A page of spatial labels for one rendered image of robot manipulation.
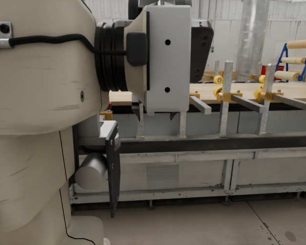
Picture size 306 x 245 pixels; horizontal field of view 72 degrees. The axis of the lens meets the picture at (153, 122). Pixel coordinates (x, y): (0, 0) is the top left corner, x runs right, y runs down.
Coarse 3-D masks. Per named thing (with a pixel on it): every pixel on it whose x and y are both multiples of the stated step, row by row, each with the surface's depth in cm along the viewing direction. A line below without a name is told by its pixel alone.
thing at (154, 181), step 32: (128, 128) 146; (160, 128) 147; (192, 128) 149; (288, 128) 156; (224, 160) 164; (256, 160) 166; (288, 160) 168; (96, 192) 163; (128, 192) 163; (160, 192) 164; (192, 192) 166; (256, 192) 171; (288, 192) 177
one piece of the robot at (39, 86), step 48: (0, 0) 16; (48, 0) 16; (0, 48) 16; (48, 48) 16; (96, 48) 23; (0, 96) 17; (48, 96) 17; (96, 96) 24; (0, 144) 18; (48, 144) 25; (0, 192) 19; (48, 192) 25; (0, 240) 26; (48, 240) 28; (96, 240) 35
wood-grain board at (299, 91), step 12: (192, 84) 210; (204, 84) 210; (216, 84) 210; (240, 84) 210; (252, 84) 210; (276, 84) 210; (288, 84) 210; (300, 84) 210; (120, 96) 149; (204, 96) 149; (252, 96) 149; (288, 96) 149; (300, 96) 149
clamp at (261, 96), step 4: (260, 92) 124; (264, 92) 123; (268, 92) 123; (272, 92) 123; (276, 92) 123; (280, 92) 123; (260, 96) 123; (264, 96) 122; (268, 96) 123; (272, 96) 123; (260, 100) 125; (264, 100) 123; (268, 100) 124; (272, 100) 124
